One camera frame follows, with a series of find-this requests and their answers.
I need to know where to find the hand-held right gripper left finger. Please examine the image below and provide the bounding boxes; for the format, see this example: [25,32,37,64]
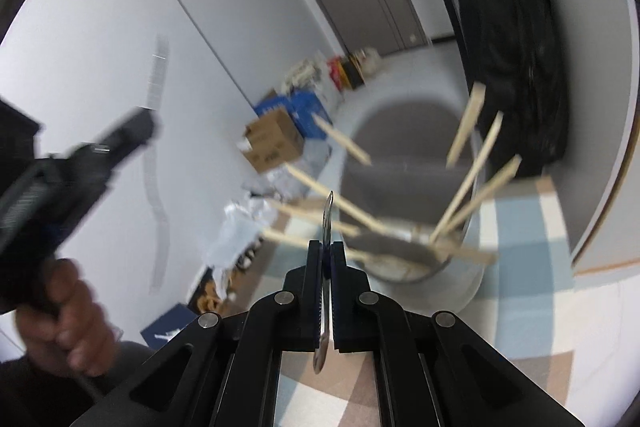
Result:
[70,240,322,427]

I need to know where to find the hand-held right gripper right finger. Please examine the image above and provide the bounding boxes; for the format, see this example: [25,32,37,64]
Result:
[331,240,587,427]

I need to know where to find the metal spoon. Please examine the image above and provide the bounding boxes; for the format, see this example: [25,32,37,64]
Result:
[312,190,337,376]

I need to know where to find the grey white utensil holder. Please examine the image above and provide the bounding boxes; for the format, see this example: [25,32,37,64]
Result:
[340,99,494,314]

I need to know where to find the person's left forearm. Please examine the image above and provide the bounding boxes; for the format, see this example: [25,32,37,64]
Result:
[0,347,151,427]

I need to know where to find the person's left hand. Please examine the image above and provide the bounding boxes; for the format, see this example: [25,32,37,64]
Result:
[15,257,121,378]

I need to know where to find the black white sneaker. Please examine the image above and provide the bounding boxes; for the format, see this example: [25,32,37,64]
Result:
[232,244,264,271]

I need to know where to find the clear plastic bag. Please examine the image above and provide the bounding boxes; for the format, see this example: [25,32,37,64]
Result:
[207,199,274,271]

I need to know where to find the tan boot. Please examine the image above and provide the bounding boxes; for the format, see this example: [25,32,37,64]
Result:
[192,279,229,316]

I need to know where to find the grey plastic mailer bag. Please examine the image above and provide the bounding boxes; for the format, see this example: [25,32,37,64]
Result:
[240,139,334,208]

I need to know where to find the dark blue shoebox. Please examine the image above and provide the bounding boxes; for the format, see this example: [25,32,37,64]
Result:
[139,304,201,349]

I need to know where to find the brown cardboard box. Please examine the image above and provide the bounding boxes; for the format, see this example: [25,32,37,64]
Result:
[243,107,306,176]

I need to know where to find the blue cardboard box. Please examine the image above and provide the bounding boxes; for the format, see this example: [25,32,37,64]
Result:
[253,89,334,140]

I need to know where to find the checked tablecloth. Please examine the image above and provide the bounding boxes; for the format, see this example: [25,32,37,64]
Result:
[190,176,577,427]

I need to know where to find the red packet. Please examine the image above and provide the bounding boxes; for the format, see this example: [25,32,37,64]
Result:
[327,59,346,90]

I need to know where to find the cream cloth bag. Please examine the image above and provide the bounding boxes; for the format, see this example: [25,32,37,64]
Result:
[282,59,321,90]

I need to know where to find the clear bag with beige contents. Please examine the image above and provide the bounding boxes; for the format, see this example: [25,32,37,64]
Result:
[352,48,381,76]

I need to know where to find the black backpack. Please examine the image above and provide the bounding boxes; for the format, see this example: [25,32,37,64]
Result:
[452,0,571,180]

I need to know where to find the white wardrobe with wooden trim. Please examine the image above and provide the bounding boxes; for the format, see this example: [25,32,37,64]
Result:
[570,0,640,279]

